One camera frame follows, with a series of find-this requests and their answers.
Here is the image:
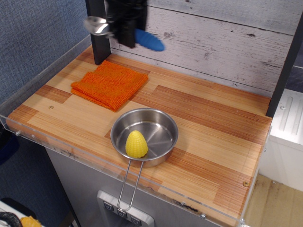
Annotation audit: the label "yellow toy corn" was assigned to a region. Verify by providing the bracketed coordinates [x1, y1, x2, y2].
[125, 130, 148, 158]

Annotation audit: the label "black left vertical post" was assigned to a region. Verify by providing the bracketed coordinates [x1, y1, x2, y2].
[85, 0, 111, 65]

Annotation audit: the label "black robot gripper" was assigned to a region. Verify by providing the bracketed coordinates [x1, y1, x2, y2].
[106, 0, 148, 48]

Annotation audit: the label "black vertical post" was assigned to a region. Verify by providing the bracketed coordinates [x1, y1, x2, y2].
[266, 15, 303, 117]
[85, 0, 111, 65]

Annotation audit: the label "clear acrylic table guard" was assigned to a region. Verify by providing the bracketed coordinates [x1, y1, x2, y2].
[2, 38, 271, 227]

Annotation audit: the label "yellow object bottom left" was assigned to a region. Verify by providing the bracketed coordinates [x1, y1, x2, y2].
[20, 216, 42, 227]

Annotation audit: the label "grey button panel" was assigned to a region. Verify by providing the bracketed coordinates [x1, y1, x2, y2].
[97, 190, 155, 227]

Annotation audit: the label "black right vertical post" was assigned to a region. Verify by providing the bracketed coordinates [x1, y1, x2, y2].
[266, 15, 303, 117]

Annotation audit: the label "orange folded cloth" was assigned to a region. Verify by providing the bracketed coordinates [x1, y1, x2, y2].
[71, 61, 148, 112]

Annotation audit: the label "small steel saucepan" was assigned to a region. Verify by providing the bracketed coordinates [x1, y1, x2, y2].
[110, 108, 178, 212]

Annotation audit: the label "white metal box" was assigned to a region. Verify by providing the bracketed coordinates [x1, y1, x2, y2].
[259, 89, 303, 191]

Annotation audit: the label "black mesh cable sleeve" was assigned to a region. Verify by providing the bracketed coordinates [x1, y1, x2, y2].
[0, 211, 23, 227]

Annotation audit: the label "blue handled metal spoon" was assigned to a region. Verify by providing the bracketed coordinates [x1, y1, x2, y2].
[83, 16, 165, 52]

